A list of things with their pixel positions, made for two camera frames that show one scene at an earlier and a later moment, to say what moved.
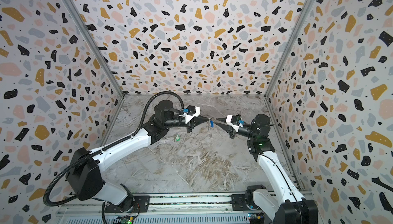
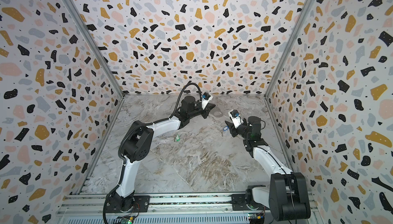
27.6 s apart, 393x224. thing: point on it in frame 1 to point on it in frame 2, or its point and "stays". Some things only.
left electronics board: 129,219 stays
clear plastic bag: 209,128 to 216,112
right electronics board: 257,218 stays
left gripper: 200,120 to 207,109
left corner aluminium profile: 81,22 stays
